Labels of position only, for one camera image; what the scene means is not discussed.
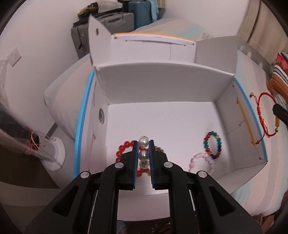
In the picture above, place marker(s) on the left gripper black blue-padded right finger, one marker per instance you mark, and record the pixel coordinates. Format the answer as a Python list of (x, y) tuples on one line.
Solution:
[(165, 174)]

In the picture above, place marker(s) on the beige curtain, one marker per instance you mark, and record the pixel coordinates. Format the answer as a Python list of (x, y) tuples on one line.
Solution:
[(268, 37)]

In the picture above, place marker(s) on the white wall socket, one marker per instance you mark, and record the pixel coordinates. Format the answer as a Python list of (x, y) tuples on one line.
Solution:
[(14, 57)]

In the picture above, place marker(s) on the white round stand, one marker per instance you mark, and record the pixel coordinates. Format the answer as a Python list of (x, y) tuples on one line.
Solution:
[(54, 150)]

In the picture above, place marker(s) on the teal suitcase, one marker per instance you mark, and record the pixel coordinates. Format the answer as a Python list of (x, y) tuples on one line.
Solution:
[(145, 12)]

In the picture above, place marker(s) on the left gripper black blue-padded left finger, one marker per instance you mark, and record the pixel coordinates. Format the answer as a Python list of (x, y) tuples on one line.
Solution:
[(122, 175)]

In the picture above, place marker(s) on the blue yellow cardboard box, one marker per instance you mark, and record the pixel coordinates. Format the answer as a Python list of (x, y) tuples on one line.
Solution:
[(172, 90)]

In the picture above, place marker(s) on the striped orange pillow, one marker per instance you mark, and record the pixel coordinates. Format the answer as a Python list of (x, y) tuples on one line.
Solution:
[(278, 82)]

